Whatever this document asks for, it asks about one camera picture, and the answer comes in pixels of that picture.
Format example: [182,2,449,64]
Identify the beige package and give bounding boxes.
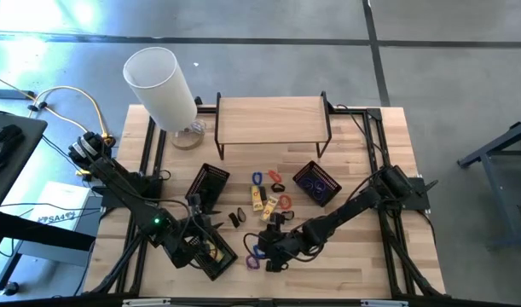
[260,195,280,223]

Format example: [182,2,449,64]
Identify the wooden shelf riser black legs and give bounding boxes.
[214,90,333,161]

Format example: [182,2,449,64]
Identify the black glove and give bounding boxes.
[0,124,26,182]

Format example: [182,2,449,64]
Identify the black caster wheel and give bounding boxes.
[0,281,21,298]

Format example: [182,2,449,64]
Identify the clear lamp cord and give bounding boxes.
[187,119,207,138]

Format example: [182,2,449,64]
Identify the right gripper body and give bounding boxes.
[259,211,306,274]

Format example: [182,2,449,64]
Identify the yellow crayon box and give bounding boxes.
[250,184,263,212]
[203,239,222,262]

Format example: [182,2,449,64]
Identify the table lamp with white shade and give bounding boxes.
[122,46,207,151]

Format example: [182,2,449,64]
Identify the white box with print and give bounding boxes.
[27,181,103,227]

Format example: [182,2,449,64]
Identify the blue-grey metal table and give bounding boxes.
[457,117,521,251]

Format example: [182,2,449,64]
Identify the black desk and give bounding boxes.
[0,109,97,265]

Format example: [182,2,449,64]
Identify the black slotted plastic basket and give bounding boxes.
[184,163,231,214]
[292,160,343,208]
[187,229,239,282]

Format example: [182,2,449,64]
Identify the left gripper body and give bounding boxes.
[185,194,217,240]

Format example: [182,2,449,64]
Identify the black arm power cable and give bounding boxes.
[335,103,387,170]

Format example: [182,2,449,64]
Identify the yellow extension cable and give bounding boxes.
[0,71,116,177]

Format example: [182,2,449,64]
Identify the silver aluminium rail bracket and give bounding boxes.
[361,299,410,307]
[122,298,171,307]

